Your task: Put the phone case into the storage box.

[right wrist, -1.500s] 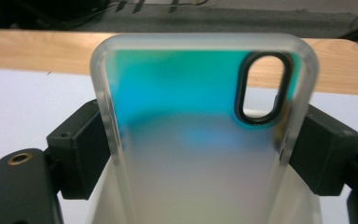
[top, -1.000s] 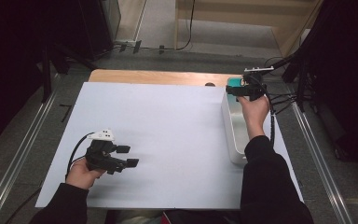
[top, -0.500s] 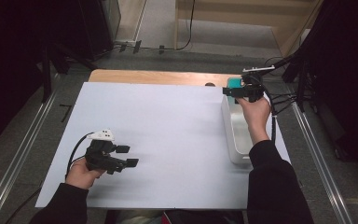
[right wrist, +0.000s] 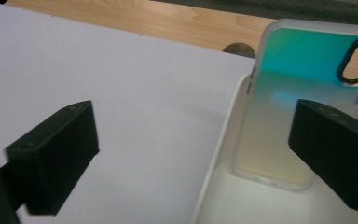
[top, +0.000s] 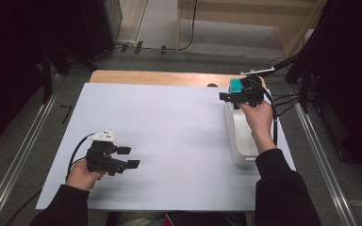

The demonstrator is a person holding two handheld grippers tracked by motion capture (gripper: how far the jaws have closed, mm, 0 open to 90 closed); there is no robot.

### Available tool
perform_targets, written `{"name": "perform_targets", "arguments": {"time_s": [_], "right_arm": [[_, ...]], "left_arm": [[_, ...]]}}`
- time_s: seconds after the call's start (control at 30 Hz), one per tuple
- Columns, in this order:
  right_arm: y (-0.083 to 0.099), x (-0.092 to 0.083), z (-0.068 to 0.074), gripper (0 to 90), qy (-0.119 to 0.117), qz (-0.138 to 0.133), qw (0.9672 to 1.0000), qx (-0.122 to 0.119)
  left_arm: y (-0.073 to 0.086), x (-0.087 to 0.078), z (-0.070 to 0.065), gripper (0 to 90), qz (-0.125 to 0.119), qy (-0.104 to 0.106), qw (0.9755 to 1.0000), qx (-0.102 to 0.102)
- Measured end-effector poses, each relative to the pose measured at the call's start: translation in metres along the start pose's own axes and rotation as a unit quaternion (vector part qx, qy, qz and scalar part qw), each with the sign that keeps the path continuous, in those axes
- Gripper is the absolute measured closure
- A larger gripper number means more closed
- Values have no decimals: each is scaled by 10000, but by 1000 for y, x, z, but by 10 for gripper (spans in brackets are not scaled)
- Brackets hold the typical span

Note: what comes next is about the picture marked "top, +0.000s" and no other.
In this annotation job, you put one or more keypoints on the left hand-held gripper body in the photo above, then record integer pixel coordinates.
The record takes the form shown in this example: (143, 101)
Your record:
(102, 157)

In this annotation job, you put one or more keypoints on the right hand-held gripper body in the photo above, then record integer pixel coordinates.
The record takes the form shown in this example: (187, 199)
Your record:
(253, 92)

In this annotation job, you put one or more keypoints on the white rectangular storage box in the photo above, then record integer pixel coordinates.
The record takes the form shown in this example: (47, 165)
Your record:
(242, 141)

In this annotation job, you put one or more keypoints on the person's right hand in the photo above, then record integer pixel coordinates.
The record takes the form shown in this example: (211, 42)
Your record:
(260, 119)

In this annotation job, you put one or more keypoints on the person's left hand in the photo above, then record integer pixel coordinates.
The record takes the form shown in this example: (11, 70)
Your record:
(80, 177)

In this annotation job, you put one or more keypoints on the teal block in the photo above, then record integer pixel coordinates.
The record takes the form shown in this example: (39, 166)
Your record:
(235, 85)

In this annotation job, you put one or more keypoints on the black metal stand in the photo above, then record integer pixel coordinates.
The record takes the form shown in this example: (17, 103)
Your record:
(304, 88)
(47, 75)

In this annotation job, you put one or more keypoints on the wooden table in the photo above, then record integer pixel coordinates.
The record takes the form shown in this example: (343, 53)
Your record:
(157, 77)

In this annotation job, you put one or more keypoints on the person's dark zippered jacket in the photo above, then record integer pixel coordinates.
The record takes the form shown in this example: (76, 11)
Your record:
(201, 219)

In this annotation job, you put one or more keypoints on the dark curtain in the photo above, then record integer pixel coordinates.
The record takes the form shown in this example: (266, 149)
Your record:
(9, 62)
(352, 78)

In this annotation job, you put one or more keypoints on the black cabinet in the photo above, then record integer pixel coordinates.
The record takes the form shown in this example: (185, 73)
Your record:
(102, 25)

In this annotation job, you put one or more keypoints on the aluminium floor rail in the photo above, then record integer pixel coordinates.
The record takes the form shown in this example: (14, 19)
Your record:
(323, 163)
(22, 157)

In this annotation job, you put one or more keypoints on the light wooden frame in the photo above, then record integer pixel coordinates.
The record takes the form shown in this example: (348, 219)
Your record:
(232, 12)

